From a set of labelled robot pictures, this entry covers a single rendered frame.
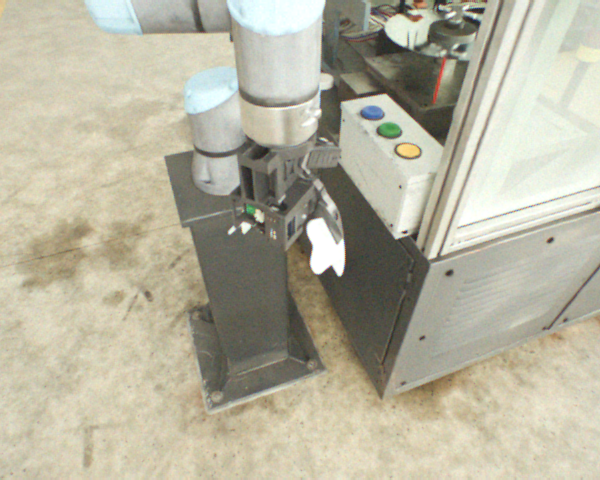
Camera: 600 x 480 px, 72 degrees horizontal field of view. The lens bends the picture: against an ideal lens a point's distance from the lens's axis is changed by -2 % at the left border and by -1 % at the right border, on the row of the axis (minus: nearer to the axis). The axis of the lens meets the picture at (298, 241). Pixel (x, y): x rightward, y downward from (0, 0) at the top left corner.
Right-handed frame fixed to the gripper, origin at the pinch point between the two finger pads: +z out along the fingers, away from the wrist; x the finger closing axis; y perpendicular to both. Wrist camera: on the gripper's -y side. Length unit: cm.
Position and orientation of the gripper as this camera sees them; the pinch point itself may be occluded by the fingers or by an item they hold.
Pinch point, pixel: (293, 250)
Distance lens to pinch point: 57.3
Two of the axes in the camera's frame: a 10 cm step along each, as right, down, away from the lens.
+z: 0.0, 6.9, 7.3
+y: -5.1, 6.3, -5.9
